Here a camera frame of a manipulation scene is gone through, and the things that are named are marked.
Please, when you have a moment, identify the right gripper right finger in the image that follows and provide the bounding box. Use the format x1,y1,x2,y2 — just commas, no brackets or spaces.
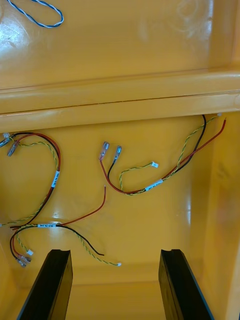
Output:
158,249,215,320

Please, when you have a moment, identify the red black green-yellow harness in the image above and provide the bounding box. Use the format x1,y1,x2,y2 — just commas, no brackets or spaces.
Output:
98,112,227,196
0,131,62,227
9,184,123,269

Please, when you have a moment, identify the blue-white twisted wire harness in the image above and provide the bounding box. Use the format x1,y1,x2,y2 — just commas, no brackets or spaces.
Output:
6,0,65,29

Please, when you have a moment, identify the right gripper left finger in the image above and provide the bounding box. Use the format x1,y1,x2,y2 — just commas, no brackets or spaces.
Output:
16,249,74,320

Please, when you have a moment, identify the yellow-orange plastic bin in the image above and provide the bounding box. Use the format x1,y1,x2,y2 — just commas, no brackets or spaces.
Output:
0,91,240,320
0,0,240,115

